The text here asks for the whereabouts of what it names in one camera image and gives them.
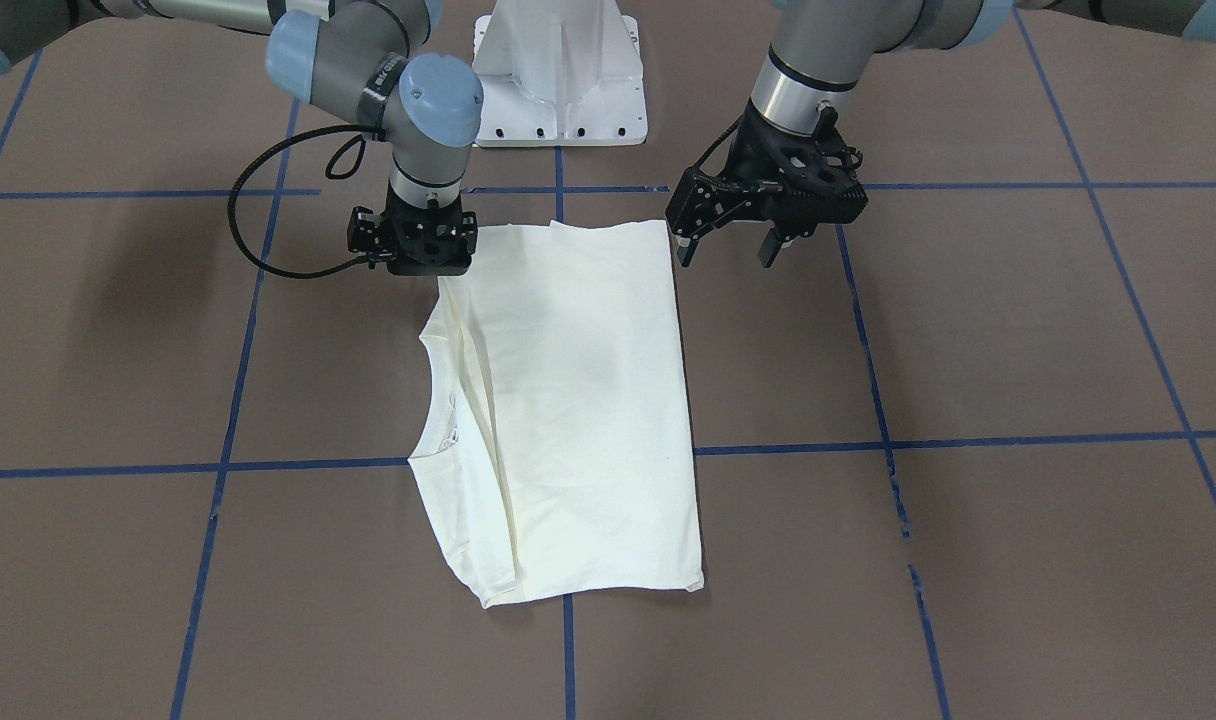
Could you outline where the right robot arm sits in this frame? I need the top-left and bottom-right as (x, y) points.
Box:
(0, 1), (484, 275)

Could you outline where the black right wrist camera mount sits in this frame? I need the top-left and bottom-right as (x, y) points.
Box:
(347, 202), (479, 277)

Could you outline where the white long-sleeve cat shirt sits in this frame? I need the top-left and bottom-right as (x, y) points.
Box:
(410, 219), (705, 609)

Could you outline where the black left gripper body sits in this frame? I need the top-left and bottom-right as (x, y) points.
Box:
(717, 108), (838, 223)

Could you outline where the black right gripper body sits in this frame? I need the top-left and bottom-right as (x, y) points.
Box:
(378, 190), (479, 263)

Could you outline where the white camera post with base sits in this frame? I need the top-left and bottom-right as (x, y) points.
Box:
(474, 1), (649, 150)

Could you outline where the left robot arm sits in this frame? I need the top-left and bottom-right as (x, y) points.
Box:
(666, 1), (1216, 266)

